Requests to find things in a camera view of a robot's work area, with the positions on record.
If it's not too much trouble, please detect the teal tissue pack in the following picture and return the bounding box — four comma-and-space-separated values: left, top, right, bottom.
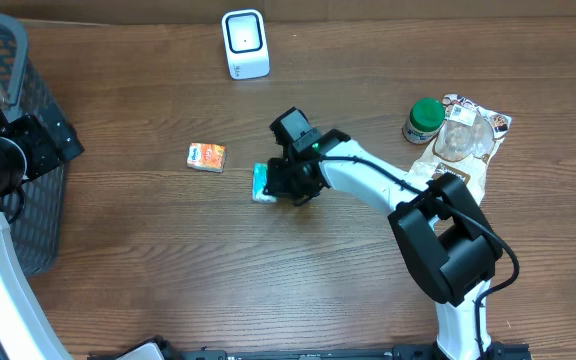
252, 163, 277, 203

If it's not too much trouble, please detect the orange snack packet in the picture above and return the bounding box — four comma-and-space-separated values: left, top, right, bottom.
186, 143, 226, 173

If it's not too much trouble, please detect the green lid jar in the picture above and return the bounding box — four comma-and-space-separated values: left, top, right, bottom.
402, 98, 445, 144

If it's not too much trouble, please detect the brown white snack bag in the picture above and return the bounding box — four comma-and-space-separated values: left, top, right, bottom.
409, 94, 512, 203

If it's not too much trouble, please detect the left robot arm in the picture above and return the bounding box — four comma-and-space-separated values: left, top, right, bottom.
0, 95, 84, 359

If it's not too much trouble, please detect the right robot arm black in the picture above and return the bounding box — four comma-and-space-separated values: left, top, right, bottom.
264, 108, 502, 359

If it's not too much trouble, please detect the white barcode scanner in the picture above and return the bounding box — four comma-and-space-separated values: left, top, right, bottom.
221, 9, 270, 80

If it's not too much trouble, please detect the grey plastic shopping basket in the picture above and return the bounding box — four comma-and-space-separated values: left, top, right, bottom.
0, 14, 78, 277

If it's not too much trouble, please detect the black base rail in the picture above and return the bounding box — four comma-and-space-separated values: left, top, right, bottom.
87, 342, 534, 360

